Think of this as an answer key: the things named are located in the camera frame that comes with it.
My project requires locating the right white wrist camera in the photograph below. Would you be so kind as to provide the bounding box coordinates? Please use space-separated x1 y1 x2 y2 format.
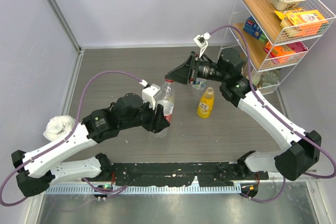
193 32 211 57

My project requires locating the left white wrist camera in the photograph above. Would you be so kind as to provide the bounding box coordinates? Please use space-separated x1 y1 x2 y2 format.
139 79 161 110

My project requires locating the white wire shelf rack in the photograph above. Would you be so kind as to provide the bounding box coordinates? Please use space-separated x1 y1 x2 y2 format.
222 0 335 94

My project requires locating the blue snack box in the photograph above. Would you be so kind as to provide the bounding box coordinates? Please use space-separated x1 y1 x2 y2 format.
243 16 268 42

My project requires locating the white crumpled cloth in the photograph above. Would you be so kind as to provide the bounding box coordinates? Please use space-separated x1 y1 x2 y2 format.
43 115 76 141

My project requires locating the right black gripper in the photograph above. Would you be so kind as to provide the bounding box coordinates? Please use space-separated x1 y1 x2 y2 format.
165 51 228 86

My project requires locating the pale green bottle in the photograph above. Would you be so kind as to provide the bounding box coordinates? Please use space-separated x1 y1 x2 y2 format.
250 70 261 87

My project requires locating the orange red snack pack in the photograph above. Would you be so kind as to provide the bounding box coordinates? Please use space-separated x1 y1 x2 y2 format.
264 42 308 64

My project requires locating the red cap clear bottle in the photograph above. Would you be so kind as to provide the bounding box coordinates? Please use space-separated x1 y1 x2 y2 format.
156 79 175 123

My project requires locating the white slotted cable duct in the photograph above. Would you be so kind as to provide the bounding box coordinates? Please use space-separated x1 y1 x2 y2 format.
45 183 242 195

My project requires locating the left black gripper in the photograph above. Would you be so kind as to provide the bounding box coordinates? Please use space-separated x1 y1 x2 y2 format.
120 97 170 133

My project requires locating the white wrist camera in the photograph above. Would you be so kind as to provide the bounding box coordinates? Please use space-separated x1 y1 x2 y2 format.
193 32 211 57
139 79 161 110

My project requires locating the clear Pocari water bottle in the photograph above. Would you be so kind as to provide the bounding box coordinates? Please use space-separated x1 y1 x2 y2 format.
191 78 206 97

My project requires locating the yellow juice bottle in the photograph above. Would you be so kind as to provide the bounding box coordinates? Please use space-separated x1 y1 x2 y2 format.
197 87 215 119

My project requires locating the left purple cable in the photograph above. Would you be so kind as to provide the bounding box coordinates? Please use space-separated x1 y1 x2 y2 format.
0 70 144 206

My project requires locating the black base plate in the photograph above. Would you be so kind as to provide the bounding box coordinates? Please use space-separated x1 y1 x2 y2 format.
81 161 270 187

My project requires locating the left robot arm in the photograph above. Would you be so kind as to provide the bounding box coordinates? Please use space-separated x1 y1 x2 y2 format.
11 93 170 197

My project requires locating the orange yellow snack box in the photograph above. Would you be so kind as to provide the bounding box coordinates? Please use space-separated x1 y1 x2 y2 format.
274 7 329 38

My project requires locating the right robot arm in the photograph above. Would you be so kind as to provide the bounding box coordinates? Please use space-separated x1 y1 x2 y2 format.
165 48 321 181

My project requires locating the clear glass jar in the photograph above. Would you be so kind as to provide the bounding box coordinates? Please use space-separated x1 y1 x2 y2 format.
260 69 280 88

